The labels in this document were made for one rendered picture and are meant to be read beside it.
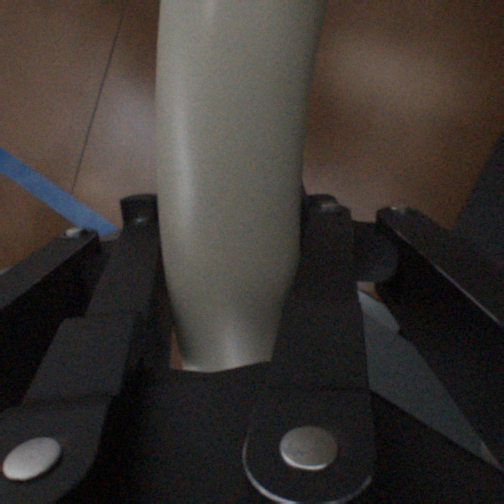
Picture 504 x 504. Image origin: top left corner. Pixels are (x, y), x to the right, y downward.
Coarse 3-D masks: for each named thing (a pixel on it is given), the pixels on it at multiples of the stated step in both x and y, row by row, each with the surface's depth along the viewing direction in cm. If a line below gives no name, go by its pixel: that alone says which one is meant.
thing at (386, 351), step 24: (384, 312) 139; (384, 336) 134; (384, 360) 123; (408, 360) 128; (384, 384) 114; (408, 384) 118; (432, 384) 123; (408, 408) 110; (432, 408) 114; (456, 408) 118; (456, 432) 110; (480, 456) 106
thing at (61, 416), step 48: (144, 240) 12; (96, 288) 10; (144, 288) 10; (96, 336) 7; (144, 336) 8; (48, 384) 6; (96, 384) 6; (0, 432) 5; (48, 432) 5; (96, 432) 5; (0, 480) 4; (48, 480) 4; (96, 480) 4
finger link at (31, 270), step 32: (32, 256) 12; (64, 256) 12; (0, 288) 10; (32, 288) 10; (64, 288) 12; (0, 320) 9; (32, 320) 10; (0, 352) 9; (32, 352) 10; (0, 384) 9
